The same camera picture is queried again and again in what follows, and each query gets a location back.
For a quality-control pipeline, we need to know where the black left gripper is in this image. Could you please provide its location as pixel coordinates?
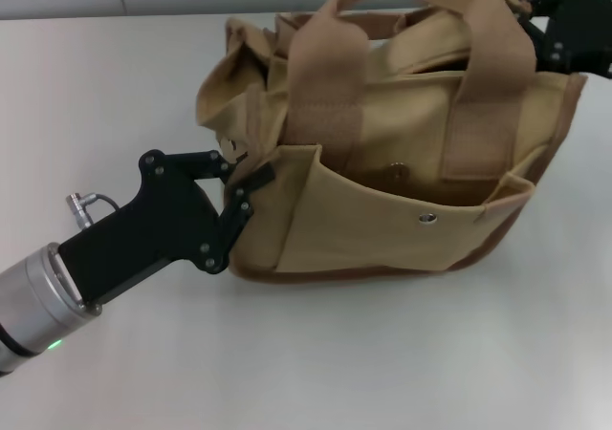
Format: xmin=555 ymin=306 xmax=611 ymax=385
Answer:
xmin=57 ymin=149 xmax=277 ymax=315

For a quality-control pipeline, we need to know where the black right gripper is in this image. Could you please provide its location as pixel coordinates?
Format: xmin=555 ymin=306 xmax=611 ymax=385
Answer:
xmin=494 ymin=0 xmax=612 ymax=77

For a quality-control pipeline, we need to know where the khaki canvas tote bag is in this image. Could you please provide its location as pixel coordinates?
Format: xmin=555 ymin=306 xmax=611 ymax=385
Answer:
xmin=194 ymin=0 xmax=588 ymax=286

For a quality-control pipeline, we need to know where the left gripper connector cable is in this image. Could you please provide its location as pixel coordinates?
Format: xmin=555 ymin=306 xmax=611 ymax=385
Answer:
xmin=66 ymin=191 xmax=120 ymax=216

